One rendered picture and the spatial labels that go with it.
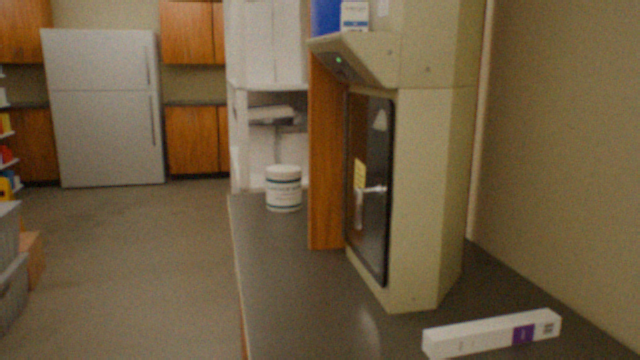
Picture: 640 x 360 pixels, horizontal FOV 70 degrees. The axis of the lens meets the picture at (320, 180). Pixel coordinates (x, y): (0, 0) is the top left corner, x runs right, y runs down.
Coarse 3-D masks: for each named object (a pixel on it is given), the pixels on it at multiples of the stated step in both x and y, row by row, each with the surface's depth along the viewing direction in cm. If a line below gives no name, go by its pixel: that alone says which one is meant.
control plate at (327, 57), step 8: (320, 56) 107; (328, 56) 100; (336, 56) 94; (328, 64) 107; (336, 64) 100; (344, 64) 94; (344, 72) 100; (344, 80) 107; (352, 80) 101; (360, 80) 95
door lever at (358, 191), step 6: (378, 186) 94; (354, 192) 93; (360, 192) 93; (366, 192) 93; (372, 192) 94; (378, 192) 94; (360, 198) 93; (360, 204) 93; (360, 210) 94; (360, 216) 94; (354, 222) 95; (360, 222) 94; (360, 228) 95
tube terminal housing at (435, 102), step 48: (432, 0) 82; (480, 0) 95; (432, 48) 84; (480, 48) 101; (384, 96) 92; (432, 96) 86; (432, 144) 89; (432, 192) 92; (432, 240) 94; (384, 288) 98; (432, 288) 97
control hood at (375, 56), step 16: (336, 32) 83; (352, 32) 80; (368, 32) 81; (384, 32) 82; (320, 48) 100; (336, 48) 89; (352, 48) 81; (368, 48) 81; (384, 48) 82; (400, 48) 83; (352, 64) 89; (368, 64) 82; (384, 64) 83; (368, 80) 90; (384, 80) 84
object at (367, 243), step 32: (352, 96) 109; (352, 128) 110; (384, 128) 89; (352, 160) 112; (384, 160) 90; (352, 192) 113; (384, 192) 91; (352, 224) 115; (384, 224) 92; (384, 256) 93
